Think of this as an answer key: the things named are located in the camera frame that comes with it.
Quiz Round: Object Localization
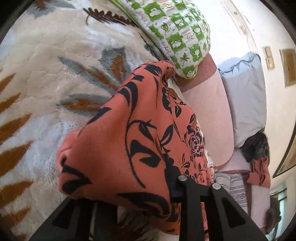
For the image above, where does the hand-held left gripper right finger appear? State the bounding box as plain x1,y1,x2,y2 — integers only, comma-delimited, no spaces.
165,167,262,241

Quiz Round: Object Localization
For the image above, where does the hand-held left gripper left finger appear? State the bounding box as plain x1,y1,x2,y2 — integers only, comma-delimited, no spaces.
29,197,121,241

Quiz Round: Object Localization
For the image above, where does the orange black floral dress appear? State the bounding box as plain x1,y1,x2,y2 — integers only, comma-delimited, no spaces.
57,60,216,235

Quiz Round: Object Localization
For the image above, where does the striped grey pillow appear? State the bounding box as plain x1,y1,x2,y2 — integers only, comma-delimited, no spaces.
213,171,250,215

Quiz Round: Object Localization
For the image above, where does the pink bolster cushion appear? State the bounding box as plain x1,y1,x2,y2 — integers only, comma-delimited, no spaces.
174,53,234,168

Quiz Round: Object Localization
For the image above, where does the rust coloured cloth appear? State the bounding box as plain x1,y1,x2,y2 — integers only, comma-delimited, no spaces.
246,156,271,188

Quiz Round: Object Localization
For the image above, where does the dark fuzzy cloth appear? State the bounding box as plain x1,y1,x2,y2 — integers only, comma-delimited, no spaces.
240,130,270,163

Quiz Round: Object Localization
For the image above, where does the grey blue pillow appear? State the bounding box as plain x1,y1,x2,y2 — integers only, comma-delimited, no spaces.
217,52,267,149

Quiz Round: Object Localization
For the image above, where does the leaf print fleece blanket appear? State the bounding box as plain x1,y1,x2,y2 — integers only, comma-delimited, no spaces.
0,0,178,241

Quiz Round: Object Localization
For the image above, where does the green checkered pillow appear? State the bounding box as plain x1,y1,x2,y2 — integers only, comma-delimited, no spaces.
110,0,211,80

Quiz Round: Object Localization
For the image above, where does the framed wall plaque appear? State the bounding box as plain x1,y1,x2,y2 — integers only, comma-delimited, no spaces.
279,48,296,88

